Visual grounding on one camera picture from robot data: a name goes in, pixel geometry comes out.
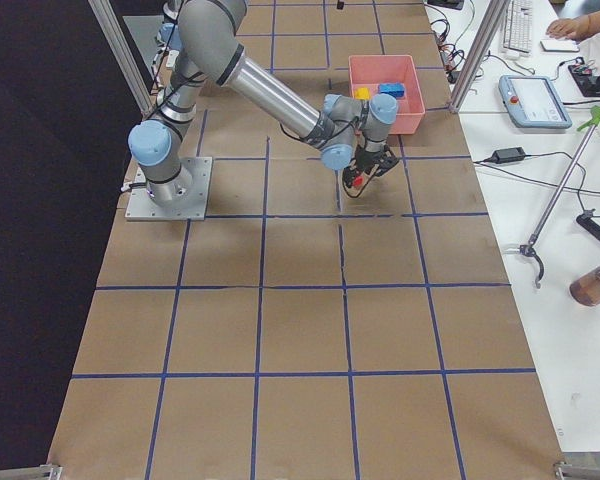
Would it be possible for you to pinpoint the teach pendant tablet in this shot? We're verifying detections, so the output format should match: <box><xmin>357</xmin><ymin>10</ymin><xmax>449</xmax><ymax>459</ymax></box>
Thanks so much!
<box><xmin>498</xmin><ymin>75</ymin><xmax>572</xmax><ymax>130</ymax></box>

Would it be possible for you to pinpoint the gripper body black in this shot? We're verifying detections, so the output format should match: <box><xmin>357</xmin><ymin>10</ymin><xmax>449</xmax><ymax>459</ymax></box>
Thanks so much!
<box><xmin>352</xmin><ymin>145</ymin><xmax>398</xmax><ymax>177</ymax></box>

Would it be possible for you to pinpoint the black power adapter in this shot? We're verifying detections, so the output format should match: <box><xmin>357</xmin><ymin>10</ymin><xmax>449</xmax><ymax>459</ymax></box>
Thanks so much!
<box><xmin>491</xmin><ymin>147</ymin><xmax>526</xmax><ymax>164</ymax></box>

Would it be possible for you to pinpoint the white keyboard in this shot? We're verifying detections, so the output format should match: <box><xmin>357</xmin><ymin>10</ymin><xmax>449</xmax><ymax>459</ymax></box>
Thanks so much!
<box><xmin>499</xmin><ymin>0</ymin><xmax>533</xmax><ymax>56</ymax></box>

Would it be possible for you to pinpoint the aluminium frame post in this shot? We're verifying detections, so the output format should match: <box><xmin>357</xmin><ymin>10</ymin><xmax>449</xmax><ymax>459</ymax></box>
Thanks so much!
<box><xmin>448</xmin><ymin>0</ymin><xmax>508</xmax><ymax>113</ymax></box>

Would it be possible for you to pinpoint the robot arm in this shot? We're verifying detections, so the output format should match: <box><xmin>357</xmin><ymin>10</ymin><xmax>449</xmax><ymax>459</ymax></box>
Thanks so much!
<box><xmin>157</xmin><ymin>0</ymin><xmax>183</xmax><ymax>51</ymax></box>
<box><xmin>128</xmin><ymin>1</ymin><xmax>398</xmax><ymax>207</ymax></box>

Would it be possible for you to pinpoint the person hand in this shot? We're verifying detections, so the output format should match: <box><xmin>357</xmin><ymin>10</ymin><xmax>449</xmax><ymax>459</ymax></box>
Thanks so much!
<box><xmin>546</xmin><ymin>16</ymin><xmax>590</xmax><ymax>41</ymax></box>

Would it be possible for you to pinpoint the blue block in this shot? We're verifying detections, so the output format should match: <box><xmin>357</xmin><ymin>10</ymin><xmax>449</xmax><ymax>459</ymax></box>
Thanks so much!
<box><xmin>378</xmin><ymin>82</ymin><xmax>406</xmax><ymax>99</ymax></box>

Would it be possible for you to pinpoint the reacher grabber tool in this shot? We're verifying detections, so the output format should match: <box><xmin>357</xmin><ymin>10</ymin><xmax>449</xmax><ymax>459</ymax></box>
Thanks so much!
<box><xmin>518</xmin><ymin>106</ymin><xmax>600</xmax><ymax>289</ymax></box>

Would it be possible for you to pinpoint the yellow block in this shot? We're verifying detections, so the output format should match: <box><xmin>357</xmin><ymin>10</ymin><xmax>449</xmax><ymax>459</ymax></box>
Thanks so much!
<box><xmin>354</xmin><ymin>87</ymin><xmax>371</xmax><ymax>100</ymax></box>

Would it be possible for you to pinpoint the brown bottle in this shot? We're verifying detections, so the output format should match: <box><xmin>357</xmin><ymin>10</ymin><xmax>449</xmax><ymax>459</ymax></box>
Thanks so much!
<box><xmin>569</xmin><ymin>266</ymin><xmax>600</xmax><ymax>306</ymax></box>

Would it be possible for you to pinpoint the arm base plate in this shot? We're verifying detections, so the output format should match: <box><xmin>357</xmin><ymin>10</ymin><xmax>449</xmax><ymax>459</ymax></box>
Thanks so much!
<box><xmin>125</xmin><ymin>156</ymin><xmax>213</xmax><ymax>221</ymax></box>

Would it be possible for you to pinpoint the pink plastic box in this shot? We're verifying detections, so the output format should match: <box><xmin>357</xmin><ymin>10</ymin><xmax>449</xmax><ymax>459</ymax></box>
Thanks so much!
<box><xmin>348</xmin><ymin>54</ymin><xmax>427</xmax><ymax>136</ymax></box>

